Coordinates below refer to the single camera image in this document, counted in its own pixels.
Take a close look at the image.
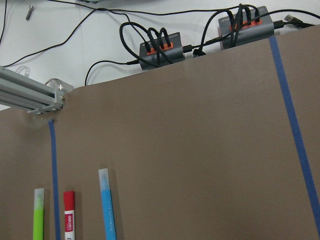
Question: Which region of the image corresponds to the grey usb hub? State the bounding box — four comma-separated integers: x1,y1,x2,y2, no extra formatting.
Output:
119,21,193,71
199,3,286,50

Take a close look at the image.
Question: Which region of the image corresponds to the blue highlighter pen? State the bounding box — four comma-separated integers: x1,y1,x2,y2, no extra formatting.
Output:
98,168,117,240

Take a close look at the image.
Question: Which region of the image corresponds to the aluminium frame post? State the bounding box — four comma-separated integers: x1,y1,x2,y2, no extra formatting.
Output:
0,66,74,115

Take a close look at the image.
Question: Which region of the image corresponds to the left grey USB hub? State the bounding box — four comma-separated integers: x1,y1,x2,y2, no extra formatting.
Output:
119,21,193,71

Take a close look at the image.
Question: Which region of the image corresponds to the green highlighter pen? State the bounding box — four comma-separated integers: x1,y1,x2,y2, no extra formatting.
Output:
32,188,45,240

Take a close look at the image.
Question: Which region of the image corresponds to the red and white marker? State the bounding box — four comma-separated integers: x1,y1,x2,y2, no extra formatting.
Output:
63,191,76,240

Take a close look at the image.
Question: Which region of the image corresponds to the right grey USB hub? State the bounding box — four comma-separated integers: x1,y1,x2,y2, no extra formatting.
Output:
199,3,286,50

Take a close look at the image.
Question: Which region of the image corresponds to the brown paper table mat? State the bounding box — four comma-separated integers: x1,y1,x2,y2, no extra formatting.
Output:
0,26,320,240

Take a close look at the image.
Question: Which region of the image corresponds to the small metal screw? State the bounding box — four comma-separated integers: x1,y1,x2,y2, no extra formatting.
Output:
25,5,35,21

